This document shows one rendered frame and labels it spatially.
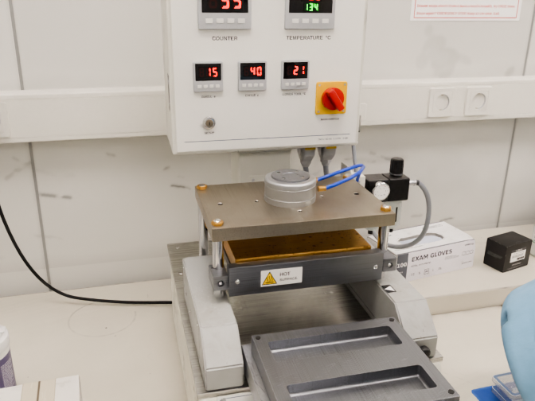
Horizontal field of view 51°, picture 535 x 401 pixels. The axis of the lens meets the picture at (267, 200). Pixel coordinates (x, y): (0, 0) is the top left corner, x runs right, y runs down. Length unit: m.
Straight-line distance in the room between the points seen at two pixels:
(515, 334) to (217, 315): 0.42
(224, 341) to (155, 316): 0.52
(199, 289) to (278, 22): 0.43
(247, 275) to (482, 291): 0.69
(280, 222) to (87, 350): 0.55
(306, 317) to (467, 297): 0.52
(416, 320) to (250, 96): 0.44
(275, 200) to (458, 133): 0.81
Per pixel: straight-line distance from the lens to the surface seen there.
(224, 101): 0.94
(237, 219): 0.79
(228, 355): 0.75
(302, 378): 0.68
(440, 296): 1.29
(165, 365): 1.11
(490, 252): 1.45
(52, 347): 1.21
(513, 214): 1.74
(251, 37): 0.93
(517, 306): 0.50
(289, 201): 0.83
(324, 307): 0.93
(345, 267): 0.83
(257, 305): 0.93
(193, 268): 0.90
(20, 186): 1.34
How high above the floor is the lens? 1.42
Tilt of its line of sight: 21 degrees down
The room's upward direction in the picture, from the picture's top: 1 degrees clockwise
